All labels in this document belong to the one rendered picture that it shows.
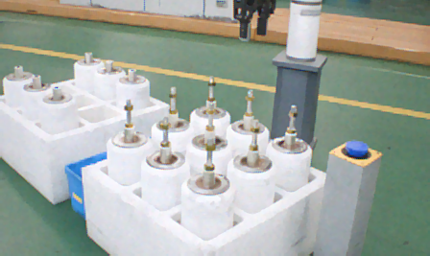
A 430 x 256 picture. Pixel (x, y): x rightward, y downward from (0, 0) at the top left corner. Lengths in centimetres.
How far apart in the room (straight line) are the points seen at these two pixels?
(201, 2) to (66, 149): 210
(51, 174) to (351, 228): 73
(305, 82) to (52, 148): 74
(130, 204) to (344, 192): 40
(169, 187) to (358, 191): 34
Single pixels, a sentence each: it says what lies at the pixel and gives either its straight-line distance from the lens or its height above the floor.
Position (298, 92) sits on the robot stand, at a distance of 146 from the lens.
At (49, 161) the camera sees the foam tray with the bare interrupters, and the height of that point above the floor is 13.
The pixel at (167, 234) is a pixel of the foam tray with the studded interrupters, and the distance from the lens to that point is 86.
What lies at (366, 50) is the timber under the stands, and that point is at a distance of 287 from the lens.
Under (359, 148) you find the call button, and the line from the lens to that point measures 85.
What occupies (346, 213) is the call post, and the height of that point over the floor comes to 21.
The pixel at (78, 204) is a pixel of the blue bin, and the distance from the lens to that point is 121.
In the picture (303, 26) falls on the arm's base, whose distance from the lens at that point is 143.
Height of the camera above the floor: 68
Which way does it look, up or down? 22 degrees down
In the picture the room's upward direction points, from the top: 2 degrees clockwise
